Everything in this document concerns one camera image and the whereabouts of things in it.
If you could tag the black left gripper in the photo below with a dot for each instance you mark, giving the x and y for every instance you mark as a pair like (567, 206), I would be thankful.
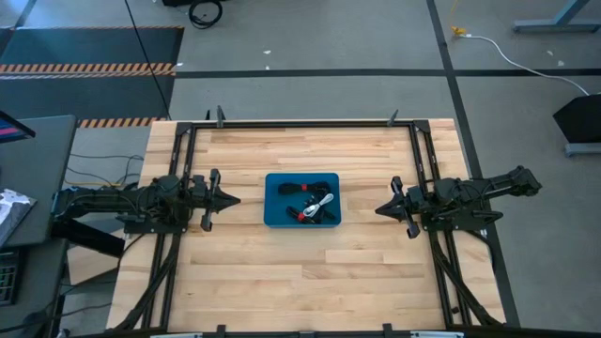
(211, 206)

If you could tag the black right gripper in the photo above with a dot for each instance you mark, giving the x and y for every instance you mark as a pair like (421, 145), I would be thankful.
(409, 220)

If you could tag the blue plastic bin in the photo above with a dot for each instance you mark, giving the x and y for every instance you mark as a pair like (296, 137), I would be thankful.
(274, 206)

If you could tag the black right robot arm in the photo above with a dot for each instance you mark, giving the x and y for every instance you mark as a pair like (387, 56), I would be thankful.
(493, 185)

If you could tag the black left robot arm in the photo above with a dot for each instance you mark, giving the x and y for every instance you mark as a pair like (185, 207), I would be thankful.
(117, 199)

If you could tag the grey table clamp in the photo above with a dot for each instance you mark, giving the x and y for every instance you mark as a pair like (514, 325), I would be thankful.
(220, 116)
(392, 117)

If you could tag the black table clamp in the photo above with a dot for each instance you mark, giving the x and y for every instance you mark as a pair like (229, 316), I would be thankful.
(387, 329)
(220, 330)

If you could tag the white light bar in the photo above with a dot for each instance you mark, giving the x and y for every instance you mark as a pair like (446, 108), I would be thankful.
(176, 335)
(436, 334)

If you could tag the grey desk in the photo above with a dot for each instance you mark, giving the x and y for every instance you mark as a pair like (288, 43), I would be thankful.
(37, 178)

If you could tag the yellow plug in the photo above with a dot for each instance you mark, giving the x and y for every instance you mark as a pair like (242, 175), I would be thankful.
(457, 31)

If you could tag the black hazard-striped floor mat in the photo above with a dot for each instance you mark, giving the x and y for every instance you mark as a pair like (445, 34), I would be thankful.
(89, 61)

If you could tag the black box on stand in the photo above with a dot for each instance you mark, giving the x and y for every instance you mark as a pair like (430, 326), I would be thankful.
(580, 119)

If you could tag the camouflage-patterned item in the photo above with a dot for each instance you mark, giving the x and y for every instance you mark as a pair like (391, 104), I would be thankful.
(14, 209)

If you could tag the laptop screen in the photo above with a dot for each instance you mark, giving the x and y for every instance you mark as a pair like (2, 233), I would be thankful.
(14, 129)

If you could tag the black keyboard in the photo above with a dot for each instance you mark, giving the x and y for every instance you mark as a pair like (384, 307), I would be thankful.
(8, 277)

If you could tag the grey desk leg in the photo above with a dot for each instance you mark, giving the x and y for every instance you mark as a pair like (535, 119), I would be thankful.
(556, 22)

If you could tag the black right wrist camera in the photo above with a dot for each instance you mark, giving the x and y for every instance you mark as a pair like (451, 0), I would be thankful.
(415, 196)

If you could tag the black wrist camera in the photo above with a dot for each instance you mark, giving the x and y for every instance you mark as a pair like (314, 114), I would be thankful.
(415, 196)
(199, 184)

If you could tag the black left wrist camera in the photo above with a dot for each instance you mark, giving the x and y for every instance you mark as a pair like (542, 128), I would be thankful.
(199, 184)

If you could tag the black aluminium table frame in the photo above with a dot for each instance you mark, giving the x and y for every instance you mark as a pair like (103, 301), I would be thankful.
(300, 124)

